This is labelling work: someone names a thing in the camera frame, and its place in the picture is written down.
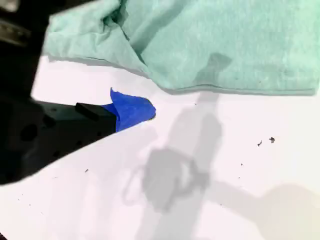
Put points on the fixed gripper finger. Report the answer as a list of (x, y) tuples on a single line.
[(95, 122)]

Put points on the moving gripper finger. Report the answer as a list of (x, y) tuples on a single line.
[(67, 5)]

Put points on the pale green T-shirt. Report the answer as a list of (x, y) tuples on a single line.
[(200, 37)]

